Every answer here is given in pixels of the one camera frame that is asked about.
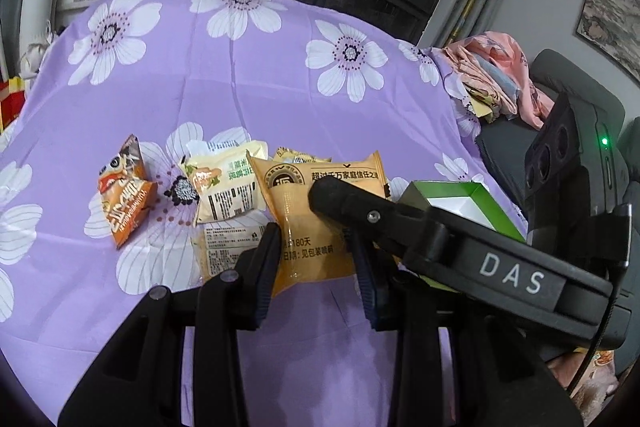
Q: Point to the yellow-orange snack packet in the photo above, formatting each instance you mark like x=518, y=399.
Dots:
x=300, y=227

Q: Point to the orange printed snack packet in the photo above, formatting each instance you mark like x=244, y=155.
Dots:
x=125, y=202

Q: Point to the small yellow snack packet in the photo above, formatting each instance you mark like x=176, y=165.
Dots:
x=300, y=154

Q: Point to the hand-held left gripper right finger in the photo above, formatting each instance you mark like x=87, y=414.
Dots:
x=372, y=292

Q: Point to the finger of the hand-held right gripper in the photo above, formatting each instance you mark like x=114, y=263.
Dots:
x=360, y=207

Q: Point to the landscape wall painting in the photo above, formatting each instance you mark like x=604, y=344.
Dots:
x=612, y=7

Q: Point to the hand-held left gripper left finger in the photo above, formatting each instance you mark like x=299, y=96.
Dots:
x=266, y=277

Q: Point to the grey sofa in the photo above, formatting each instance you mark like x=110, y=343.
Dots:
x=500, y=147

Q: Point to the red and yellow paper bag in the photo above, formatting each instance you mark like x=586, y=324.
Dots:
x=10, y=102

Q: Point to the pink floral cloth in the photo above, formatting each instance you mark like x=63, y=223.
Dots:
x=500, y=67

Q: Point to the cream snack packet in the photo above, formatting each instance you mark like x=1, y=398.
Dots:
x=225, y=187

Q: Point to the green cardboard box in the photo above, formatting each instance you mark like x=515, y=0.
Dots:
x=465, y=202

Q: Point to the pale clear snack packet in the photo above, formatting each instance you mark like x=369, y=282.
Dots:
x=225, y=247

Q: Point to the purple floral bedsheet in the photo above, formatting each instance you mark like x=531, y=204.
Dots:
x=225, y=67

